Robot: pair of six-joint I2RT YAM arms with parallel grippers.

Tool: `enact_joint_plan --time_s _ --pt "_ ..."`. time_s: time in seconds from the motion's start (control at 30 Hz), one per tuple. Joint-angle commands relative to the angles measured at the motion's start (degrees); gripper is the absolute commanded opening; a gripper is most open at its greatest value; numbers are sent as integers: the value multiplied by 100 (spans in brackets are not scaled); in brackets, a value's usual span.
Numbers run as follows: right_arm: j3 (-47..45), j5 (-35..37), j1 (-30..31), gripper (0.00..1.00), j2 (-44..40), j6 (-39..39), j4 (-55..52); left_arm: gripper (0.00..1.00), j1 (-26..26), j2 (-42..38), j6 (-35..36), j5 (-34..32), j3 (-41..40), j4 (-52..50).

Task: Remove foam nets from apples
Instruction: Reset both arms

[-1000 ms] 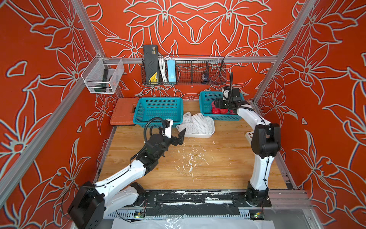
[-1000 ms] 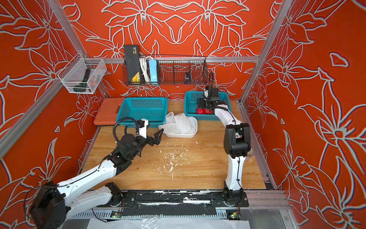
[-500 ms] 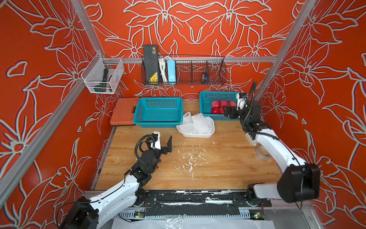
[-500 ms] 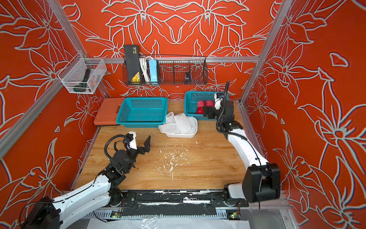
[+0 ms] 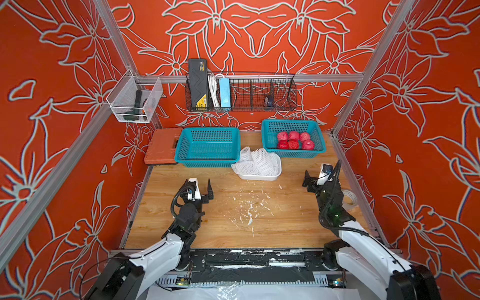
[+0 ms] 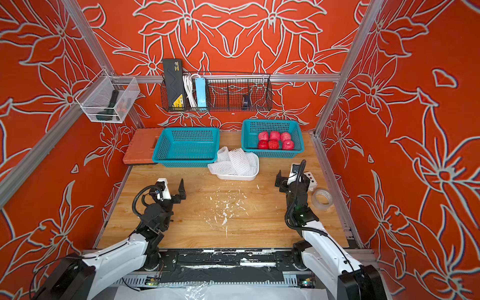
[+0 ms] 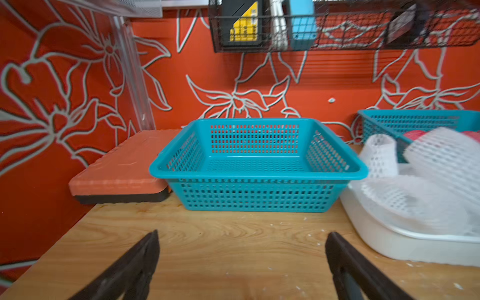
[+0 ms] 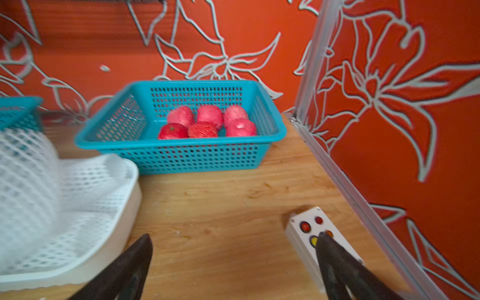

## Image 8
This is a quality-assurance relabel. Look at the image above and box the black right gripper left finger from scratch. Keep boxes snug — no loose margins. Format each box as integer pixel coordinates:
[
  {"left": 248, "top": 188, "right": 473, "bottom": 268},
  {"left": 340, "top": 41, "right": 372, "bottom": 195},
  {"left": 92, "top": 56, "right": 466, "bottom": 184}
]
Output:
[{"left": 70, "top": 234, "right": 153, "bottom": 300}]

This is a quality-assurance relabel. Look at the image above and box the teal left plastic basket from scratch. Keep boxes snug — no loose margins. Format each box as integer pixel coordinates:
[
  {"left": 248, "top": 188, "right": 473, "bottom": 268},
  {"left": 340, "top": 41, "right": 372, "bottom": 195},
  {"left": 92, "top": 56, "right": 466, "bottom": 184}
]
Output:
[{"left": 1, "top": 96, "right": 43, "bottom": 132}]

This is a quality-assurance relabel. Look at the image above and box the white button control box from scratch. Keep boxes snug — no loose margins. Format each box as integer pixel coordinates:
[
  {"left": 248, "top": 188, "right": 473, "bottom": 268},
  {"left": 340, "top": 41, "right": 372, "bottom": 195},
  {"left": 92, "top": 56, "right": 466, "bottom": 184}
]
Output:
[{"left": 285, "top": 206, "right": 363, "bottom": 293}]

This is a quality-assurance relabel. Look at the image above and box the red apple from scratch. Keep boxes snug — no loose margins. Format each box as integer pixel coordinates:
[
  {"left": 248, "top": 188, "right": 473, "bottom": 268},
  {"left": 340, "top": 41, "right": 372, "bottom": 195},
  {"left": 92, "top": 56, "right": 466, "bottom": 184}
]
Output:
[
  {"left": 226, "top": 118, "right": 257, "bottom": 137},
  {"left": 224, "top": 105, "right": 249, "bottom": 128}
]

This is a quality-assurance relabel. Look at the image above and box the white plastic tray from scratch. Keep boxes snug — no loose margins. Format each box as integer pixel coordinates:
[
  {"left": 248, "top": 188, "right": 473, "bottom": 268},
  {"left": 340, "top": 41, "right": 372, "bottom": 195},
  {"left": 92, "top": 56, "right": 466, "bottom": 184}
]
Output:
[{"left": 1, "top": 159, "right": 142, "bottom": 292}]

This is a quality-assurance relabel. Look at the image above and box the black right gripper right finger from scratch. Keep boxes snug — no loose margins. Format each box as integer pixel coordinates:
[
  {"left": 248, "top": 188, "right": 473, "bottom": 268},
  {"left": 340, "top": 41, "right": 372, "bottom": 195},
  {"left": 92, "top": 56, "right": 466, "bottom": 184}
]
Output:
[{"left": 316, "top": 232, "right": 401, "bottom": 300}]

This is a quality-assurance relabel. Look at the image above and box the teal plastic basket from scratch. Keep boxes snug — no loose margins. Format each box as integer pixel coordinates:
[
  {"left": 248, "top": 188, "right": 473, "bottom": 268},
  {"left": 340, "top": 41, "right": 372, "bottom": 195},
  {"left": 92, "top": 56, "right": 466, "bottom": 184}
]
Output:
[
  {"left": 1, "top": 96, "right": 43, "bottom": 132},
  {"left": 75, "top": 81, "right": 286, "bottom": 175}
]

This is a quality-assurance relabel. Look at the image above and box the teal right plastic basket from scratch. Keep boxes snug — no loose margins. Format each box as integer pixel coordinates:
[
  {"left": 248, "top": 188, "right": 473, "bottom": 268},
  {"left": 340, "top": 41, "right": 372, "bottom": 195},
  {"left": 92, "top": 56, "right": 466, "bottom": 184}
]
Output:
[{"left": 75, "top": 81, "right": 286, "bottom": 175}]

